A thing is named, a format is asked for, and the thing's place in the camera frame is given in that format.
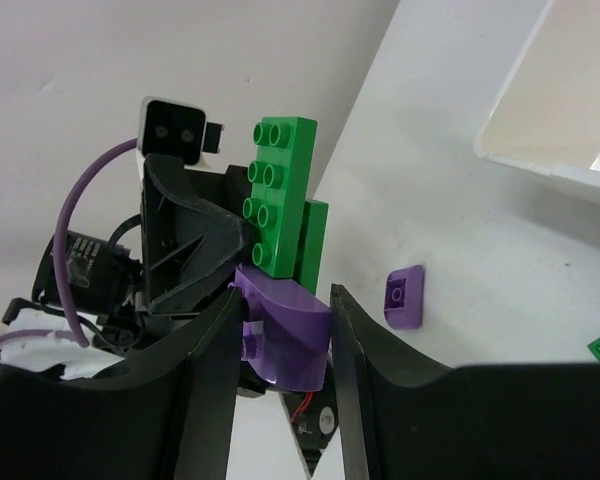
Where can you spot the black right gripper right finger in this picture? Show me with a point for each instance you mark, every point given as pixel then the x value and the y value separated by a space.
pixel 403 415

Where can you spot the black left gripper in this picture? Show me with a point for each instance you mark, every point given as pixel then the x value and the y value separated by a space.
pixel 193 237

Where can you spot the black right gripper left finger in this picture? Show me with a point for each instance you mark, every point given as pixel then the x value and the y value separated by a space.
pixel 163 413

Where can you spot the long green lego plate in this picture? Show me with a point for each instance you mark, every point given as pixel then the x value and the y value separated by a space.
pixel 279 176

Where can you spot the small purple curved lego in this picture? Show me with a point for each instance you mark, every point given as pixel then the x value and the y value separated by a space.
pixel 286 331

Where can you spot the large purple arch lego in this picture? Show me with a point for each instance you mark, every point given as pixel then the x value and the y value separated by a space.
pixel 404 294

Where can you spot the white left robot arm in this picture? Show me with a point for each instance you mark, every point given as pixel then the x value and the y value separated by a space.
pixel 39 340

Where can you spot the white divided plastic container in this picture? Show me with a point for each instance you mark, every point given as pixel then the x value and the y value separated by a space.
pixel 546 117

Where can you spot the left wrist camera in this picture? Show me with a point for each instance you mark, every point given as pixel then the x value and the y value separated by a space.
pixel 176 129

